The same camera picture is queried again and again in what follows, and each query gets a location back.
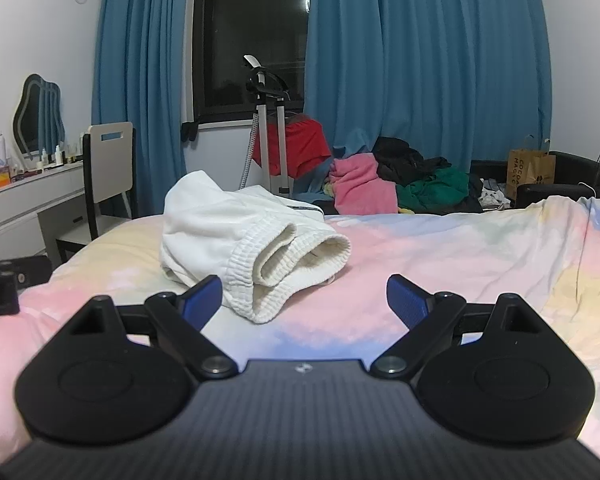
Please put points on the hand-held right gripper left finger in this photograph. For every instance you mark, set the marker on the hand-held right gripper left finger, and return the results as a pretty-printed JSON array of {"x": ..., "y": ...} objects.
[{"x": 207, "y": 297}]

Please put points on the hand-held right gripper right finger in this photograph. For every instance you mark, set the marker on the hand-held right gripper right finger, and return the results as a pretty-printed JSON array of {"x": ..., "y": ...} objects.
[{"x": 404, "y": 300}]

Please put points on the white pants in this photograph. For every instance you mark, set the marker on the white pants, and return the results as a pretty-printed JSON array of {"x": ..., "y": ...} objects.
[{"x": 215, "y": 220}]

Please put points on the pastel bed blanket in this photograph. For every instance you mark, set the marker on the pastel bed blanket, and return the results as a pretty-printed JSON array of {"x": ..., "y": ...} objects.
[{"x": 455, "y": 260}]

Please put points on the white dressing table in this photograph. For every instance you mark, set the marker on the white dressing table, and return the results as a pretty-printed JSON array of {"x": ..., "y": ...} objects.
[{"x": 25, "y": 200}]

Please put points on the green cloth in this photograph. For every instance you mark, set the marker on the green cloth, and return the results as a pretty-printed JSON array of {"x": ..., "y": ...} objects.
[{"x": 440, "y": 185}]

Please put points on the pink cloth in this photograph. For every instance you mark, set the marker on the pink cloth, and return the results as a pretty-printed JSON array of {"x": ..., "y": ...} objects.
[{"x": 362, "y": 185}]

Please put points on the black cloth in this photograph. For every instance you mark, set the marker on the black cloth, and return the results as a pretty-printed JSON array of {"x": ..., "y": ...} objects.
[{"x": 405, "y": 160}]

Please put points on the row of cosmetic bottles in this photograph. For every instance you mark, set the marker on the row of cosmetic bottles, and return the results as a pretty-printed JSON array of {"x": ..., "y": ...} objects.
[{"x": 55, "y": 156}]

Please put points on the wavy black-framed mirror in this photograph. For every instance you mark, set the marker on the wavy black-framed mirror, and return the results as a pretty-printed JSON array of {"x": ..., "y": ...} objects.
[{"x": 37, "y": 115}]

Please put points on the red cloth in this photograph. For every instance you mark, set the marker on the red cloth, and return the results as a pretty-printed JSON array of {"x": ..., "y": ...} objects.
[{"x": 305, "y": 145}]

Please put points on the brown paper bag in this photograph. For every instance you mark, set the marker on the brown paper bag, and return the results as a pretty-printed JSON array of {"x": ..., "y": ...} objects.
[{"x": 530, "y": 170}]

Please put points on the garment steamer stand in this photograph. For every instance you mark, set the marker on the garment steamer stand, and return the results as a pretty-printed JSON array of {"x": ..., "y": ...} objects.
[{"x": 266, "y": 110}]

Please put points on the black sofa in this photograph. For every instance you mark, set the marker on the black sofa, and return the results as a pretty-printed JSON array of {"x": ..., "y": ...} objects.
[{"x": 575, "y": 172}]

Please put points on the blue curtain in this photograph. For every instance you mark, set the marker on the blue curtain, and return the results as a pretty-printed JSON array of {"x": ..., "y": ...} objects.
[
  {"x": 145, "y": 60},
  {"x": 430, "y": 60}
]

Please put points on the dark window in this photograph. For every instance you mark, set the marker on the dark window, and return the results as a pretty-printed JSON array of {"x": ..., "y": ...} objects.
[{"x": 250, "y": 20}]

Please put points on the beige chair with black frame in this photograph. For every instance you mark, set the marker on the beige chair with black frame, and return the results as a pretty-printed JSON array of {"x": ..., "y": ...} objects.
[{"x": 107, "y": 165}]

